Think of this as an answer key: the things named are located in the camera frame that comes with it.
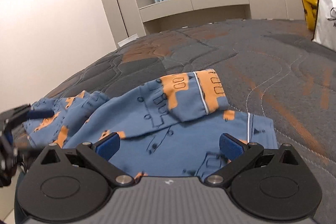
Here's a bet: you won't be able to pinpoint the yellow shopping bag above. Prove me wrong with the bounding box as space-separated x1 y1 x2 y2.
302 0 318 31

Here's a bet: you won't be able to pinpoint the white shopping bag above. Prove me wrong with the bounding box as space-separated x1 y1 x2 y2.
313 0 336 51

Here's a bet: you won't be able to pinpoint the blue pants with orange cars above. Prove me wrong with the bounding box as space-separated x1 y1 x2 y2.
23 69 277 178

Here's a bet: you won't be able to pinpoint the grey orange quilted mattress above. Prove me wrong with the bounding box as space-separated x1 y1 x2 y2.
10 18 336 188

